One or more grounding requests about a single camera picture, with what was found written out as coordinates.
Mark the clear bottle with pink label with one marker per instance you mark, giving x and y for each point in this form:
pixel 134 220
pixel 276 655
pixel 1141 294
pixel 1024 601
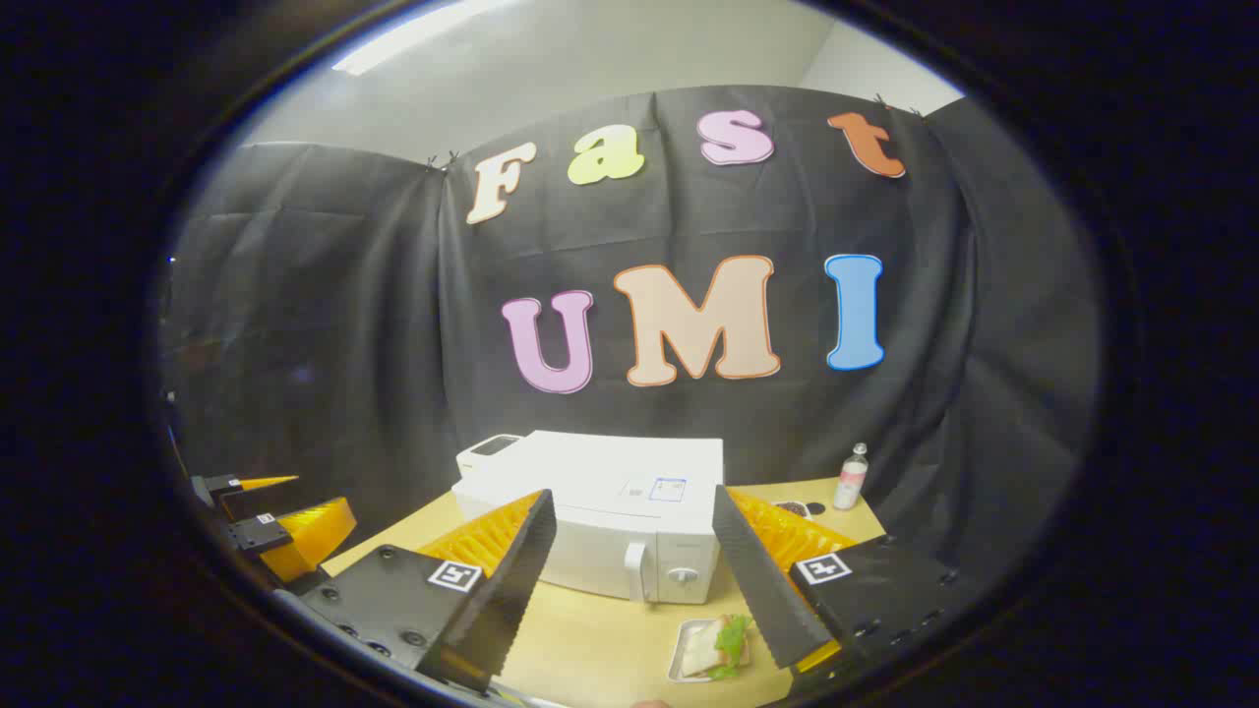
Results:
pixel 850 482

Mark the lettuce sandwich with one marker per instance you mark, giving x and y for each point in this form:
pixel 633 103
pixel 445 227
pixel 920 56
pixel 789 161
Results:
pixel 710 644

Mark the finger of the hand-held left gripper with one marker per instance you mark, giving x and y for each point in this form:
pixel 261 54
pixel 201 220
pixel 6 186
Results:
pixel 221 490
pixel 305 536

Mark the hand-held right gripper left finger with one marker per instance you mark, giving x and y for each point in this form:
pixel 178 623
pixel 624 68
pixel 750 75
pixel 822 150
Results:
pixel 511 580

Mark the white toaster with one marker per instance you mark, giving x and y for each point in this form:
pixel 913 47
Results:
pixel 487 450

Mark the black backdrop cloth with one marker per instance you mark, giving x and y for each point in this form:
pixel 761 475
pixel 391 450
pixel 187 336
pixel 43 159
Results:
pixel 393 324

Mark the white divided dish of grains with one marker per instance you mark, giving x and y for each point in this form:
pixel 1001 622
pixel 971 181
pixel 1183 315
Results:
pixel 792 508

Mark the white microwave oven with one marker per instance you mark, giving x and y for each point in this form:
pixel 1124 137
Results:
pixel 590 492

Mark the white rectangular tray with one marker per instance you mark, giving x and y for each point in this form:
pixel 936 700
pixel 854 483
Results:
pixel 679 661

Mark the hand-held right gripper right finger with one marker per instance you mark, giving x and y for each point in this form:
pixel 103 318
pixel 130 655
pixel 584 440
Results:
pixel 757 580

